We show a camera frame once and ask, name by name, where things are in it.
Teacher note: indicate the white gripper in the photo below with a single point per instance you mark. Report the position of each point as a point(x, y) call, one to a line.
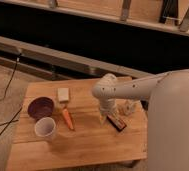
point(108, 106)

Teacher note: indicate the dark purple bowl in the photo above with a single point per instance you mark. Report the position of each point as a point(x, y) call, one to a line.
point(40, 107)

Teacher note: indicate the white ceramic cup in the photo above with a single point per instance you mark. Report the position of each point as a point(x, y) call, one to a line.
point(45, 128)

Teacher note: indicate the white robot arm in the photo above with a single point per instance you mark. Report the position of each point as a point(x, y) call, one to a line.
point(167, 95)

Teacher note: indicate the orange carrot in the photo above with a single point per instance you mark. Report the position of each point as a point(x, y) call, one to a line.
point(67, 118)

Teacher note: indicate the beige sponge block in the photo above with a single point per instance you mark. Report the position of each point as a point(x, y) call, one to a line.
point(63, 94)

